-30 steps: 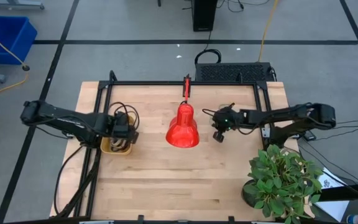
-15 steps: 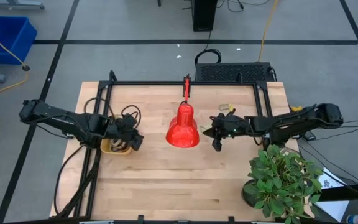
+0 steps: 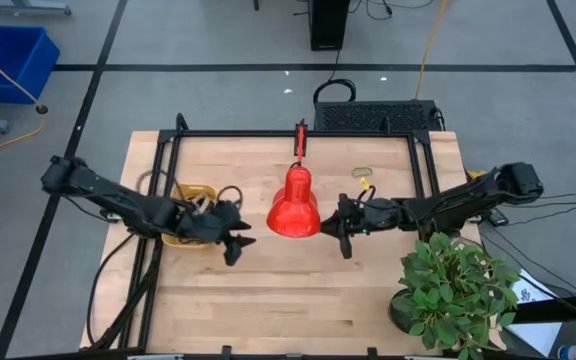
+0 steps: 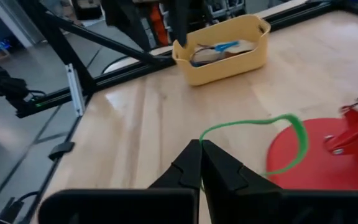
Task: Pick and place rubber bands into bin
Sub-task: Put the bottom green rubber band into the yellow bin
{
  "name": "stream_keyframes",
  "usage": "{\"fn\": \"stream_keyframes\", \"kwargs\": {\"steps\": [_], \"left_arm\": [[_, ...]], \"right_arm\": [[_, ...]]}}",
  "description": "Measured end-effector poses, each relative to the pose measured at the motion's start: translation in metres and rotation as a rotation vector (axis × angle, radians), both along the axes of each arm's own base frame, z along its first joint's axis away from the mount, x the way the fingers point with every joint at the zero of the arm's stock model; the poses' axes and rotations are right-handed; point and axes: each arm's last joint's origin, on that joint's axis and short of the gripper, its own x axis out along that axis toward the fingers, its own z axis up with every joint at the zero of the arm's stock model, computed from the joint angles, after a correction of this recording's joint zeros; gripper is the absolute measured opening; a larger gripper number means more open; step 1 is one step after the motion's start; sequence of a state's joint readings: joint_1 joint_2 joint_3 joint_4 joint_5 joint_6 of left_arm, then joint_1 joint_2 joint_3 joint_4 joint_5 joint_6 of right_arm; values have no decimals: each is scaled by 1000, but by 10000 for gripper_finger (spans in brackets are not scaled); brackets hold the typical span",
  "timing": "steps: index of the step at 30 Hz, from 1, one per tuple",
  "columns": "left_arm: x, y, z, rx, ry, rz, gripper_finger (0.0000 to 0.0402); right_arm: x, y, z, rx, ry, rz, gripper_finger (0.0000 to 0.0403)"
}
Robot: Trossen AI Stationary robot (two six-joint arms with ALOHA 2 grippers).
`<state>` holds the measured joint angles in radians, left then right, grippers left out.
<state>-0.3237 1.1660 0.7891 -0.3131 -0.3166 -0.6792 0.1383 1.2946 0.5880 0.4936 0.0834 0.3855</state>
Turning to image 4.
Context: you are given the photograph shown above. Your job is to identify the black equipment with cables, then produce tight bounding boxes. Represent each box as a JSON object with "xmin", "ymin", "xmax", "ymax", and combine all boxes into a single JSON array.
[{"xmin": 0, "ymin": 60, "xmax": 48, "ymax": 119}]

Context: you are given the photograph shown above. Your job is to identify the orange background object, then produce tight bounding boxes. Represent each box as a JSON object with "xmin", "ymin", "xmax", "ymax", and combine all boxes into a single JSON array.
[{"xmin": 149, "ymin": 2, "xmax": 171, "ymax": 47}]

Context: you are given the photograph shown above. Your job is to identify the black table clip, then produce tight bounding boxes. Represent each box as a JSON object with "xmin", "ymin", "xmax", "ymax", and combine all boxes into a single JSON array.
[{"xmin": 48, "ymin": 141, "xmax": 76, "ymax": 161}]

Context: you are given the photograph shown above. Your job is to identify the yellow plastic bin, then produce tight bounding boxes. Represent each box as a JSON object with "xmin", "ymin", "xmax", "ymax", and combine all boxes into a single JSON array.
[{"xmin": 171, "ymin": 13, "xmax": 272, "ymax": 87}]

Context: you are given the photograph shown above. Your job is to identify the black cable with plug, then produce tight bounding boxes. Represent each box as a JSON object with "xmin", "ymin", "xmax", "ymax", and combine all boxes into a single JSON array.
[{"xmin": 0, "ymin": 190, "xmax": 40, "ymax": 224}]

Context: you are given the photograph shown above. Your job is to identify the green rubber band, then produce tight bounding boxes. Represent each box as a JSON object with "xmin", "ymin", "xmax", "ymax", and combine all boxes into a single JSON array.
[{"xmin": 198, "ymin": 113, "xmax": 310, "ymax": 191}]

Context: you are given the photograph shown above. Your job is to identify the silver frame bracket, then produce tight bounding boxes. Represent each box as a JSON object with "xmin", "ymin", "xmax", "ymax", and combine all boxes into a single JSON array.
[{"xmin": 65, "ymin": 63, "xmax": 87, "ymax": 117}]

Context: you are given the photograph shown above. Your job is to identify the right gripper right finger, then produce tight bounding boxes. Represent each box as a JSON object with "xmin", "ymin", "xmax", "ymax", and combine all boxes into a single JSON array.
[{"xmin": 201, "ymin": 139, "xmax": 358, "ymax": 224}]

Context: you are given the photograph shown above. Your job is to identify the wide blue rubber band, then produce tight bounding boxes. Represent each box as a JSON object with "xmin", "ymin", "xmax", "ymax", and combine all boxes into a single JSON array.
[{"xmin": 213, "ymin": 40, "xmax": 241, "ymax": 54}]

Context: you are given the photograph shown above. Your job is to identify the red desk lamp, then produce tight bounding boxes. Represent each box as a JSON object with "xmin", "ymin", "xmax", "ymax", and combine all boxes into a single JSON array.
[{"xmin": 265, "ymin": 86, "xmax": 358, "ymax": 191}]

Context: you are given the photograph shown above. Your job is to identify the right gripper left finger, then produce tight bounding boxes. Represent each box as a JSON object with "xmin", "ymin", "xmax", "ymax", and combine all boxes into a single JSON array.
[{"xmin": 38, "ymin": 139, "xmax": 203, "ymax": 224}]

